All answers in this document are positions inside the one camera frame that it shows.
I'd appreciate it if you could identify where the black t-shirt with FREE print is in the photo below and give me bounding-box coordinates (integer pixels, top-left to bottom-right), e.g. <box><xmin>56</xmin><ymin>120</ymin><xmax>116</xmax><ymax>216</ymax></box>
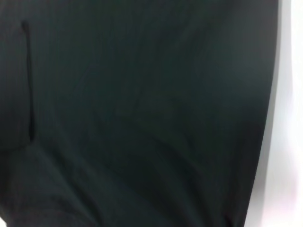
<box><xmin>0</xmin><ymin>0</ymin><xmax>282</xmax><ymax>227</ymax></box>

